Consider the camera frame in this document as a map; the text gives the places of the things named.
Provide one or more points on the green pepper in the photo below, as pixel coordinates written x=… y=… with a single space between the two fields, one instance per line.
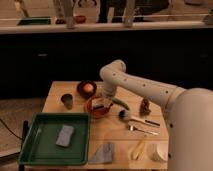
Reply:
x=121 y=103

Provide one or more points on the green plastic tray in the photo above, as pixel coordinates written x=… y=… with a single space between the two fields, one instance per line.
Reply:
x=40 y=148

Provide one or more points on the dark grey cup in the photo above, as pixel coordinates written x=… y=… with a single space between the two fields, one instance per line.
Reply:
x=67 y=100

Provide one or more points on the wooden table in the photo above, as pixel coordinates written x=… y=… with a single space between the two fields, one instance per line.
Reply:
x=111 y=129

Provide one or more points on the yellow banana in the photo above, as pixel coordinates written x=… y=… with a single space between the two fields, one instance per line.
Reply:
x=138 y=149

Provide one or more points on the silver fork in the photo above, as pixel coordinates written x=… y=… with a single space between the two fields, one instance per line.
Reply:
x=133 y=128

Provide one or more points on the blue-grey cloth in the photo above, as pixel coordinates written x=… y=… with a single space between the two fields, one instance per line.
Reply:
x=103 y=155

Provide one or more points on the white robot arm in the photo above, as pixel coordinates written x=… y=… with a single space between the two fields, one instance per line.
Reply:
x=188 y=112

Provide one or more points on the dark brown bowl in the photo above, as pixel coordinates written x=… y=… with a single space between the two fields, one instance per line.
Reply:
x=84 y=94

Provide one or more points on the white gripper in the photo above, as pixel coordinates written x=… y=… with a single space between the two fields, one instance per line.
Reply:
x=106 y=101

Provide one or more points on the black and white eraser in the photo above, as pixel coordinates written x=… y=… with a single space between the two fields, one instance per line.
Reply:
x=99 y=107

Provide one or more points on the blue sponge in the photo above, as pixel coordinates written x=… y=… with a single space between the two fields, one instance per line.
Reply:
x=64 y=136

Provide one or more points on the egg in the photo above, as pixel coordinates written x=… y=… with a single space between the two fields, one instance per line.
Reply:
x=88 y=87

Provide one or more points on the orange bowl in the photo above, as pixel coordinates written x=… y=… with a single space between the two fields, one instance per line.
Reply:
x=95 y=100

